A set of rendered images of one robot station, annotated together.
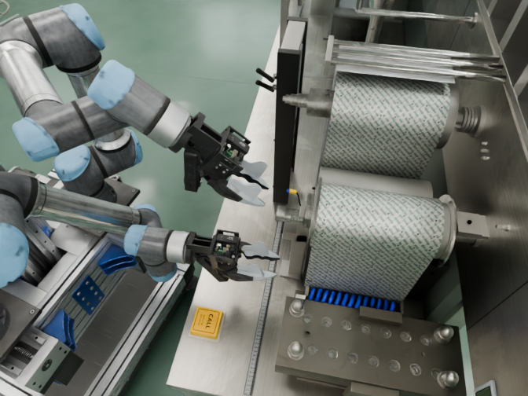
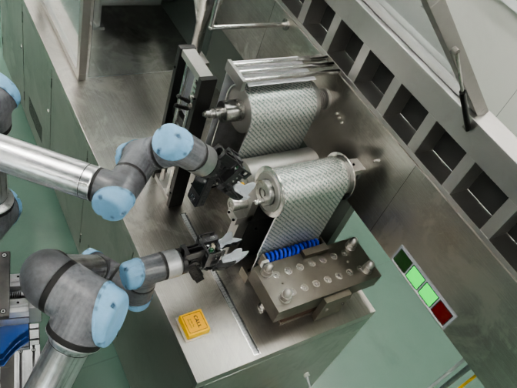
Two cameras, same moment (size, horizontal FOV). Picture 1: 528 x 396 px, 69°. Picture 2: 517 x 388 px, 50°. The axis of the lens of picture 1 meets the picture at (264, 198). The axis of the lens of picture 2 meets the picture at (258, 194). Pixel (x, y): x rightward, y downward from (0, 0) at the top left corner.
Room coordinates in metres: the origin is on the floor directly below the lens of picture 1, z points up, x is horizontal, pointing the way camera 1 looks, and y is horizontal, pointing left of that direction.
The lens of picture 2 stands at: (-0.13, 0.83, 2.33)
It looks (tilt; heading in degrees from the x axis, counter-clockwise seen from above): 45 degrees down; 304
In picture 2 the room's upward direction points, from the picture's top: 23 degrees clockwise
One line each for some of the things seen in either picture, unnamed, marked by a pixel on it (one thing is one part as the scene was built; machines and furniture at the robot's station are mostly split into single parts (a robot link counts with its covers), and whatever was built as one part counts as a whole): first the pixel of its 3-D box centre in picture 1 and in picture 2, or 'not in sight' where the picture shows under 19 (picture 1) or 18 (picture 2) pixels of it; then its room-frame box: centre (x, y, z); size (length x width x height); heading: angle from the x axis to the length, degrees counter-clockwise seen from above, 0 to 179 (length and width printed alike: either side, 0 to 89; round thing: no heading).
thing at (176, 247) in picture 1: (182, 246); (171, 262); (0.47, 0.19, 1.11); 0.08 x 0.05 x 0.08; 169
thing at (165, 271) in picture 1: (158, 257); (134, 288); (0.49, 0.28, 1.01); 0.11 x 0.08 x 0.11; 26
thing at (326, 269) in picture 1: (359, 276); (298, 228); (0.39, -0.22, 1.11); 0.23 x 0.01 x 0.18; 79
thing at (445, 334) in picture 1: (445, 332); (352, 242); (0.28, -0.40, 1.05); 0.04 x 0.04 x 0.04
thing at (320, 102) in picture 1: (320, 103); (230, 110); (0.72, -0.13, 1.33); 0.06 x 0.06 x 0.06; 79
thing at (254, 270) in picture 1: (256, 269); (236, 253); (0.40, 0.02, 1.11); 0.09 x 0.03 x 0.06; 70
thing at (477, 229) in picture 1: (471, 225); (354, 165); (0.41, -0.40, 1.28); 0.06 x 0.05 x 0.02; 79
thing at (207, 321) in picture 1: (207, 322); (194, 324); (0.35, 0.15, 0.91); 0.07 x 0.07 x 0.02; 79
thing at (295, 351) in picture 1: (296, 348); (287, 294); (0.25, -0.07, 1.05); 0.04 x 0.04 x 0.04
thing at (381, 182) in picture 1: (369, 198); (277, 172); (0.56, -0.25, 1.17); 0.26 x 0.12 x 0.12; 79
